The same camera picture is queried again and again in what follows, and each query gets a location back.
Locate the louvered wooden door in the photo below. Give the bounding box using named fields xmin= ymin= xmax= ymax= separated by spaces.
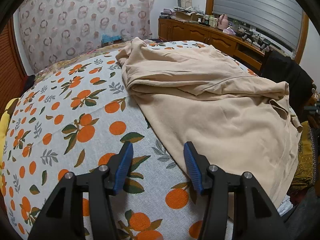
xmin=0 ymin=20 xmax=27 ymax=115

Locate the yellow patterned cloth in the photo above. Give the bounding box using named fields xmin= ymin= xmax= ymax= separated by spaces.
xmin=292 ymin=121 xmax=320 ymax=188

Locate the wooden cabinet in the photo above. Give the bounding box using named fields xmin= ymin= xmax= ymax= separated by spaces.
xmin=158 ymin=17 xmax=269 ymax=70

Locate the cardboard box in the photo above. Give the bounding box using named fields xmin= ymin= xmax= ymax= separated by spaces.
xmin=174 ymin=11 xmax=200 ymax=22

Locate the yellow plush toy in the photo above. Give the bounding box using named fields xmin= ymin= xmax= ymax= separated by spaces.
xmin=0 ymin=99 xmax=18 ymax=153

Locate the orange fruit print cloth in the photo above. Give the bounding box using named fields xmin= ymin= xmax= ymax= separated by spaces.
xmin=0 ymin=40 xmax=283 ymax=240

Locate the floral blanket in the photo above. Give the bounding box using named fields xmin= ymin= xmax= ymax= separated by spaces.
xmin=32 ymin=44 xmax=130 ymax=80

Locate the black cloth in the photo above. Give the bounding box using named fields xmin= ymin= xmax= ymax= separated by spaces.
xmin=261 ymin=51 xmax=314 ymax=105

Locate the pink jug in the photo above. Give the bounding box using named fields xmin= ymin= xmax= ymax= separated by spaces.
xmin=218 ymin=14 xmax=229 ymax=30

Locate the peach printed t-shirt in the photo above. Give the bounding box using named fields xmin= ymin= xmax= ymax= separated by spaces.
xmin=116 ymin=37 xmax=303 ymax=218

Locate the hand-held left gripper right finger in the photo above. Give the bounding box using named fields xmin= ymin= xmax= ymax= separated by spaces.
xmin=184 ymin=141 xmax=288 ymax=240

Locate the circle patterned sheer curtain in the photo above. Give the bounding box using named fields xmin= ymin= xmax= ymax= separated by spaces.
xmin=17 ymin=0 xmax=157 ymax=68

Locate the blue topped box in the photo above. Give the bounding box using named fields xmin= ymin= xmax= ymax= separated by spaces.
xmin=101 ymin=34 xmax=124 ymax=44

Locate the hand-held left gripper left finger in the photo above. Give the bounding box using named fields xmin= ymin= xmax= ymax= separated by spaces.
xmin=28 ymin=141 xmax=134 ymax=240

